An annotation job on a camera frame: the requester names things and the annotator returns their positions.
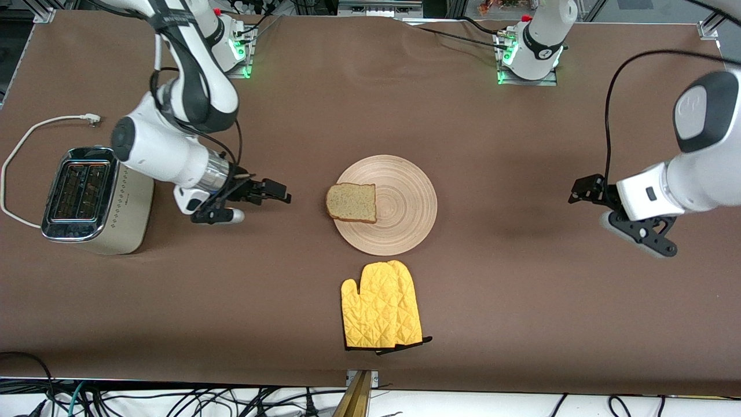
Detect black looped cable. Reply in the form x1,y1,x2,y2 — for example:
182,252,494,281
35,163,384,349
0,351,56,400

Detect gold aluminium profile beam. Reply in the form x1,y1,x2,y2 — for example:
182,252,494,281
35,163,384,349
333,371,372,417

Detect round wooden plate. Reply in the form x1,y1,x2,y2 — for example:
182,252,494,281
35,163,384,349
335,155,438,257

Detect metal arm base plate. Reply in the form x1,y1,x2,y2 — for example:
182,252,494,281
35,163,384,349
225,26,256,79
497,29,559,87

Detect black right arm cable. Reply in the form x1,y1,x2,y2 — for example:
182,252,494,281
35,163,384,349
149,32,244,169

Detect white toaster power cable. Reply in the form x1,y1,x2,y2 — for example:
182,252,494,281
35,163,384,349
0,114,102,228

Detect beige chrome toaster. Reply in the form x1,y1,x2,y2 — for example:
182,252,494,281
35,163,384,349
41,146,155,255

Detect black base cable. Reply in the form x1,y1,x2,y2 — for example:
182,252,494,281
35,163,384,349
405,23,510,53

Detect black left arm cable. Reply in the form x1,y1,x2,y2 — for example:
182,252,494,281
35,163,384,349
603,0,741,177

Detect grey metal frame box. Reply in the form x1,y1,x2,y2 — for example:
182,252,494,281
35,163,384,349
338,0,424,18

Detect brown bread slice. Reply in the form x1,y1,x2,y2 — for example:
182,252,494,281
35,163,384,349
326,182,377,225

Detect brown table cover sheet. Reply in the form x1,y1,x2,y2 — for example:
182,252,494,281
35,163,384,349
0,9,741,397

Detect yellow quilted oven mitt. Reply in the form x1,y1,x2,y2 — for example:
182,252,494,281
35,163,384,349
385,260,434,356
340,262,406,352

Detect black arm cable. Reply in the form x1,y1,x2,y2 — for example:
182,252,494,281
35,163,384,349
603,0,741,177
149,32,244,169

